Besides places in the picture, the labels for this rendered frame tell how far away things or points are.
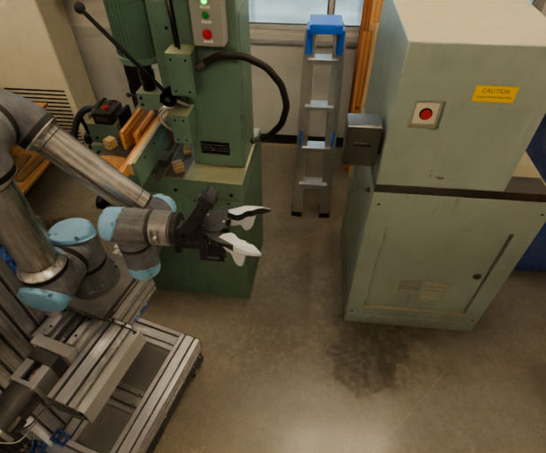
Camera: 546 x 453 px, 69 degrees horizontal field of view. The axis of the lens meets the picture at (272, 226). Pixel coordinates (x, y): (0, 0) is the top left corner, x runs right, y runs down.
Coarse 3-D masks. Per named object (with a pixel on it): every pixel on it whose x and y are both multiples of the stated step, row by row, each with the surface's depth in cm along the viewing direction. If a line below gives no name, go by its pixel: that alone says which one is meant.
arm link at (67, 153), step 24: (0, 96) 77; (24, 120) 80; (48, 120) 83; (24, 144) 83; (48, 144) 84; (72, 144) 87; (72, 168) 88; (96, 168) 89; (96, 192) 92; (120, 192) 92; (144, 192) 96
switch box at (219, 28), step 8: (192, 0) 119; (200, 0) 119; (208, 0) 118; (216, 0) 118; (224, 0) 122; (192, 8) 121; (200, 8) 120; (216, 8) 120; (224, 8) 123; (192, 16) 122; (200, 16) 122; (216, 16) 121; (224, 16) 124; (192, 24) 124; (200, 24) 124; (208, 24) 123; (216, 24) 123; (224, 24) 125; (192, 32) 126; (200, 32) 125; (216, 32) 125; (224, 32) 126; (200, 40) 127; (216, 40) 126; (224, 40) 127
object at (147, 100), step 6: (138, 90) 161; (156, 90) 161; (138, 96) 160; (144, 96) 160; (150, 96) 159; (156, 96) 159; (144, 102) 162; (150, 102) 161; (156, 102) 161; (144, 108) 164; (150, 108) 163; (156, 108) 163
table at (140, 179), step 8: (168, 136) 174; (96, 144) 169; (120, 144) 163; (160, 144) 166; (104, 152) 159; (112, 152) 159; (120, 152) 159; (128, 152) 159; (160, 152) 167; (152, 160) 160; (144, 168) 153; (152, 168) 160; (128, 176) 150; (136, 176) 149; (144, 176) 154
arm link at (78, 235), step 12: (60, 228) 108; (72, 228) 108; (84, 228) 108; (60, 240) 104; (72, 240) 105; (84, 240) 107; (96, 240) 112; (72, 252) 105; (84, 252) 107; (96, 252) 113; (96, 264) 115
